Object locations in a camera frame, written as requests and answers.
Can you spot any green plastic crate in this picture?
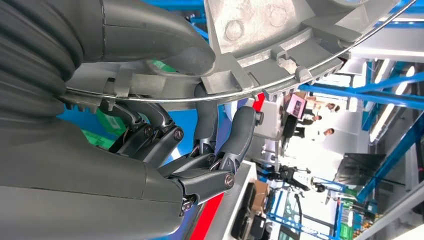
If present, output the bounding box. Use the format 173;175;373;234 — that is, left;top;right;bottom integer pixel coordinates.
81;109;128;150

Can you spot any red panel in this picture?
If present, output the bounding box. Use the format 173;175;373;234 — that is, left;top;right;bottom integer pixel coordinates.
188;192;226;240

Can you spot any white table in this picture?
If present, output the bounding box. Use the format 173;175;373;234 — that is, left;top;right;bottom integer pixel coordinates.
203;160;259;240

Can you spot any small cardboard box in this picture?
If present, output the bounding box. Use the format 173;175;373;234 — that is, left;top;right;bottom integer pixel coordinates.
253;180;270;213

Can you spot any silver and black humanoid robot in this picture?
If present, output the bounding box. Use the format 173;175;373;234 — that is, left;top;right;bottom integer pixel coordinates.
269;164;327;195

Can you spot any pink monitor screen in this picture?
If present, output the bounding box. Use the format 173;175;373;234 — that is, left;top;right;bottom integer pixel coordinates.
285;93;307;119

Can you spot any person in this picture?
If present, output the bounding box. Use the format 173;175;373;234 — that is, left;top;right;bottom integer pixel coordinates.
284;127;336;144
306;96;341;114
291;110;324;128

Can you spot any dark grey board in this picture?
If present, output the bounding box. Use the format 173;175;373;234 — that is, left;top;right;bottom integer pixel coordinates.
334;152;387;186

